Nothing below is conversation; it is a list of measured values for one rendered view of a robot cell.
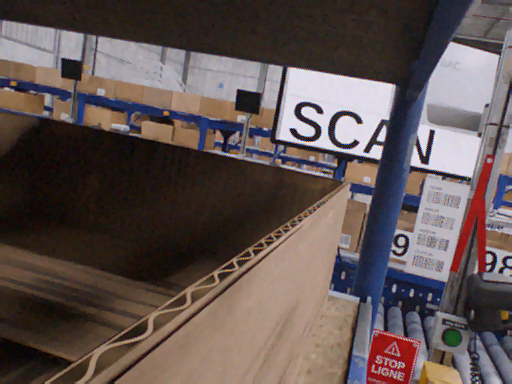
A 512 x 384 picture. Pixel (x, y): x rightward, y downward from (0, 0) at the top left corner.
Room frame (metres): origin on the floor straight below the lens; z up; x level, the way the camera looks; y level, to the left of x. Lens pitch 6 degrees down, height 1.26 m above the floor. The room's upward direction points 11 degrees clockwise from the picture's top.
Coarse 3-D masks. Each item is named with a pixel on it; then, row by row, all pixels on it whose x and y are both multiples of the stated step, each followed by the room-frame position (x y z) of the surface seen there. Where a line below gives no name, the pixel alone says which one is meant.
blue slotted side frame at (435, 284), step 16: (336, 256) 1.25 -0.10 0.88; (336, 272) 1.28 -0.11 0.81; (400, 272) 1.21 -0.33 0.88; (336, 288) 1.28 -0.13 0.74; (384, 288) 1.25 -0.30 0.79; (400, 288) 1.24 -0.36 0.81; (416, 288) 1.23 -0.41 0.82; (432, 288) 1.23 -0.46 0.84; (384, 304) 1.25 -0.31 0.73; (416, 304) 1.23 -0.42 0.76; (432, 304) 1.22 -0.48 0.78; (384, 320) 1.22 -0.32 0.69; (496, 336) 1.19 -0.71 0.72
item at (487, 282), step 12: (480, 276) 0.64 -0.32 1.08; (492, 276) 0.64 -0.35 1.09; (504, 276) 0.64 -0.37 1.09; (468, 288) 0.65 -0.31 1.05; (480, 288) 0.61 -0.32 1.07; (492, 288) 0.61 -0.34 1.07; (504, 288) 0.61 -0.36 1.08; (480, 300) 0.61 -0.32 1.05; (492, 300) 0.61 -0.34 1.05; (504, 300) 0.60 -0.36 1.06; (480, 312) 0.62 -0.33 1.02; (492, 312) 0.62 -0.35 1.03; (504, 312) 0.63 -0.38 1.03; (468, 324) 0.64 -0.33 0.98; (480, 324) 0.62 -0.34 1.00; (492, 324) 0.62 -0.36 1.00
